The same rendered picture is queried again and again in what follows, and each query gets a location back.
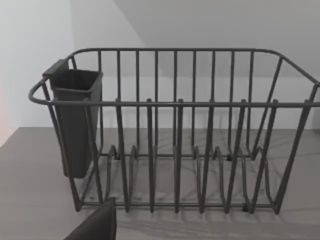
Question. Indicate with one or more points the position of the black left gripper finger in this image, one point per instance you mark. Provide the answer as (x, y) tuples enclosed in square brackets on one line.
[(100, 225)]

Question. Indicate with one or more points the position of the dark grey utensil cup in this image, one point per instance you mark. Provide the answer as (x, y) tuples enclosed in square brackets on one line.
[(75, 120)]

